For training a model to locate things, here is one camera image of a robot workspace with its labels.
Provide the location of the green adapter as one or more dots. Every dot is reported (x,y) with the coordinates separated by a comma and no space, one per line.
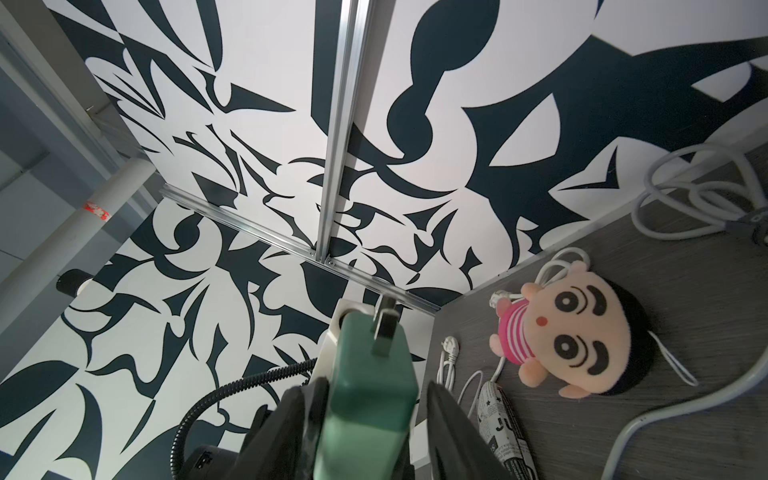
(373,391)

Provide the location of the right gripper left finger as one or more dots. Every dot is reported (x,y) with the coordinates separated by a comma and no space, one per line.
(285,445)

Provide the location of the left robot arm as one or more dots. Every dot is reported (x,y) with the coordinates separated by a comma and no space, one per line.
(235,413)

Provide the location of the plush doll pink shirt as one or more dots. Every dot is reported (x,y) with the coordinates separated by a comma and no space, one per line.
(582,329)

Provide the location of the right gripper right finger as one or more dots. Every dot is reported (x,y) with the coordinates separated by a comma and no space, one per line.
(456,449)

